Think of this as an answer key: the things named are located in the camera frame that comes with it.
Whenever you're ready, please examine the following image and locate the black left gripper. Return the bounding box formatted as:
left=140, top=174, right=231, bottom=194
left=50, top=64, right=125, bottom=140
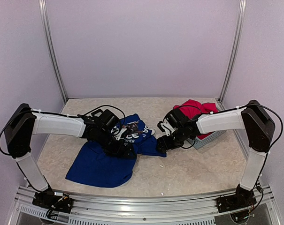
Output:
left=96, top=129, right=137, bottom=159

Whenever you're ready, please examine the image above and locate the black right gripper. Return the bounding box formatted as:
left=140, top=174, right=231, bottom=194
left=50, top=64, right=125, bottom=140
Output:
left=155, top=127, right=187, bottom=153

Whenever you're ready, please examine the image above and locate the blue printed t-shirt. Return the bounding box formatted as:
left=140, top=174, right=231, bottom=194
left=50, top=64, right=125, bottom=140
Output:
left=65, top=113, right=167, bottom=188

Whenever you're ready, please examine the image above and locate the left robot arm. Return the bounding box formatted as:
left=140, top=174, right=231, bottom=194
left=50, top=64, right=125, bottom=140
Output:
left=0, top=103, right=137, bottom=209

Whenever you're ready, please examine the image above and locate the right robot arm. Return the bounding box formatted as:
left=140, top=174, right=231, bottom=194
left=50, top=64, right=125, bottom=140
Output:
left=156, top=100, right=275, bottom=208

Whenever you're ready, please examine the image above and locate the red garment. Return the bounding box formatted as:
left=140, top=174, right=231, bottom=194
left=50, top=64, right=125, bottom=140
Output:
left=172, top=99, right=218, bottom=142

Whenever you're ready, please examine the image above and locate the light blue perforated basket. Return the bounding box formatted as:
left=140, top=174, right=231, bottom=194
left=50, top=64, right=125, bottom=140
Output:
left=187, top=131, right=225, bottom=150

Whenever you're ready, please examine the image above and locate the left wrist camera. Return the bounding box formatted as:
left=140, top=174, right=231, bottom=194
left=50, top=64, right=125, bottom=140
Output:
left=113, top=127, right=132, bottom=141

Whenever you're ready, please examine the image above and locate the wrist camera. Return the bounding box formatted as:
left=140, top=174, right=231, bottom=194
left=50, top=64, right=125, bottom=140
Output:
left=113, top=127, right=132, bottom=141
left=157, top=120, right=175, bottom=136

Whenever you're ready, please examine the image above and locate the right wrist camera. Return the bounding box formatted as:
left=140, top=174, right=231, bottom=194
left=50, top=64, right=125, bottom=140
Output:
left=157, top=120, right=175, bottom=136

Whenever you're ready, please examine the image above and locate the aluminium front rail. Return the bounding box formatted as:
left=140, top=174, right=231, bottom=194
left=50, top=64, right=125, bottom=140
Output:
left=14, top=185, right=277, bottom=225

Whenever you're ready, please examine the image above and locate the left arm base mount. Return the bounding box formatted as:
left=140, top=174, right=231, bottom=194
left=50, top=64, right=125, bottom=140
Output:
left=32, top=190, right=74, bottom=213

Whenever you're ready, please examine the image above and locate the right aluminium corner post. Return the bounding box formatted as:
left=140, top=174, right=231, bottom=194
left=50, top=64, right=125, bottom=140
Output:
left=218, top=0, right=247, bottom=103

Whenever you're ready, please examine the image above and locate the aluminium corner post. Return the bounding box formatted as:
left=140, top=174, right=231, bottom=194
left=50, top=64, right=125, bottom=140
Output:
left=38, top=0, right=69, bottom=104
left=218, top=0, right=247, bottom=103

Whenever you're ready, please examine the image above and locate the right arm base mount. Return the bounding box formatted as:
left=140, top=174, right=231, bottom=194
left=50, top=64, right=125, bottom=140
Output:
left=216, top=185, right=257, bottom=213

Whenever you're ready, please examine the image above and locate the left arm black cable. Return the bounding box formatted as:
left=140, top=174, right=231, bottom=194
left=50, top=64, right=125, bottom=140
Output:
left=0, top=105, right=126, bottom=157

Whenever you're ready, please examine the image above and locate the left aluminium corner post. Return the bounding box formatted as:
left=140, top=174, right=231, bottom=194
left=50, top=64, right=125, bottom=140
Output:
left=38, top=0, right=69, bottom=104

